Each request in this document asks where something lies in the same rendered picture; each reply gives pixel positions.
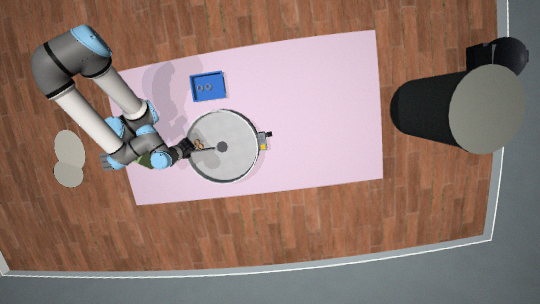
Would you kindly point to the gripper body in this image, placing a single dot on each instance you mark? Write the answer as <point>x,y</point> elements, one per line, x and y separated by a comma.
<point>185,147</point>

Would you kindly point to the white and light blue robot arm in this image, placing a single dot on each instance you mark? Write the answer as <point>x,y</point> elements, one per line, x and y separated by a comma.
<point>79,50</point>

